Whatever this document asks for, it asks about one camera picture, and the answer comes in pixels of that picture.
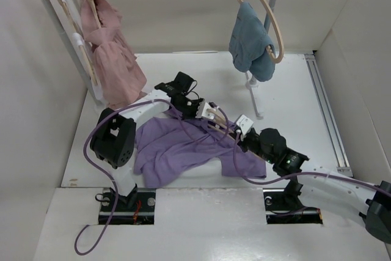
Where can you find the aluminium rail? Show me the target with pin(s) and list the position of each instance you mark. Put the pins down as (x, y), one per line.
(342, 162)

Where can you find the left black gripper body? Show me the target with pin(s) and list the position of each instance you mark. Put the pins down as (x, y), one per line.
(189, 107)

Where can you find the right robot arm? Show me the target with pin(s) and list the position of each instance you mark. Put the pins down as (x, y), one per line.
(365, 203)

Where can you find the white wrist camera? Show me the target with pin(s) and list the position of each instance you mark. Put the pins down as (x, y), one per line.
(243, 125)
(207, 111)

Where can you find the blue garment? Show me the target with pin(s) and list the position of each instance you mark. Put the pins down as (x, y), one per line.
(248, 43)

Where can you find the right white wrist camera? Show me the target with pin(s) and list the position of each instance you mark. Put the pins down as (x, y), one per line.
(243, 125)

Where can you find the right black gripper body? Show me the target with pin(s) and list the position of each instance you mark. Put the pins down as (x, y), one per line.
(252, 142)

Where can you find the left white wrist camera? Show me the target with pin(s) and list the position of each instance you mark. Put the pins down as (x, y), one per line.
(207, 111)

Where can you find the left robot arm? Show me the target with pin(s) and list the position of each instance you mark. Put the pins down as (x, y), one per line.
(115, 138)

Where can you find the purple t shirt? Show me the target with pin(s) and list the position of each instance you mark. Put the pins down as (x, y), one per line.
(166, 148)

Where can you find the pink dress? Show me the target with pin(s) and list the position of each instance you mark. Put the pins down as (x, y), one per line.
(115, 64)

